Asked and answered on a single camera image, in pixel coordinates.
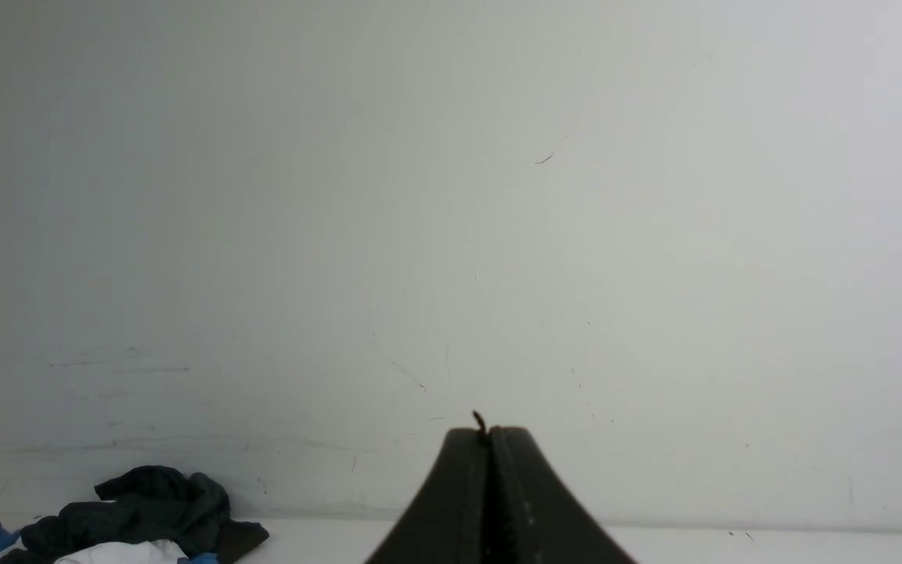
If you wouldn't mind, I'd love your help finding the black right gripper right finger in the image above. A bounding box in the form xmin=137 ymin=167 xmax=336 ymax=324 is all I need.
xmin=488 ymin=426 xmax=634 ymax=563

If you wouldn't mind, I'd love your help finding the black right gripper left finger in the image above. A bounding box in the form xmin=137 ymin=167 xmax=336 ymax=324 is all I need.
xmin=368 ymin=428 xmax=489 ymax=563

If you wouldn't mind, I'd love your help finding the black shirt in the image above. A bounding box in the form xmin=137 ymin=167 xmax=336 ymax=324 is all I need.
xmin=3 ymin=465 xmax=271 ymax=563

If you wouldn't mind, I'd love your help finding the white shirt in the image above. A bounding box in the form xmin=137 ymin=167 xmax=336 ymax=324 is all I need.
xmin=0 ymin=536 xmax=189 ymax=564

